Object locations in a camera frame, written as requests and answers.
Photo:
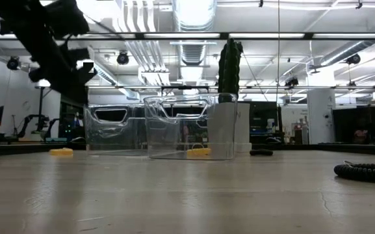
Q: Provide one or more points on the clear plastic bin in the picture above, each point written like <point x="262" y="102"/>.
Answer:
<point x="174" y="139"/>
<point x="122" y="136"/>

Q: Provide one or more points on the green cactus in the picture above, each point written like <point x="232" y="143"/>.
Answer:
<point x="229" y="71"/>

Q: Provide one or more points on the black ceiling spotlight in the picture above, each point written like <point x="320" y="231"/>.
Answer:
<point x="353" y="59"/>
<point x="123" y="58"/>
<point x="13" y="63"/>

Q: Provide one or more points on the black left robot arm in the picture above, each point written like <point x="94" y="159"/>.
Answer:
<point x="8" y="8"/>

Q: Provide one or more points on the black overhead frame bar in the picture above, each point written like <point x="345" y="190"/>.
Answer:
<point x="223" y="35"/>

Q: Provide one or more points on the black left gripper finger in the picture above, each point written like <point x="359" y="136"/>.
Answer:
<point x="39" y="74"/>
<point x="75" y="86"/>

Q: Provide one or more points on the white room column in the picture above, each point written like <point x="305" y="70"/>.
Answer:
<point x="320" y="117"/>

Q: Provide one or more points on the black background robot arm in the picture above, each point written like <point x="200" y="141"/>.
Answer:
<point x="51" y="125"/>
<point x="28" y="121"/>

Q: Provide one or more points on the white angular plant pot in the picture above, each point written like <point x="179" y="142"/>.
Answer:
<point x="243" y="130"/>

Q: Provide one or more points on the person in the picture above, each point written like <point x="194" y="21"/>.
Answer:
<point x="360" y="135"/>

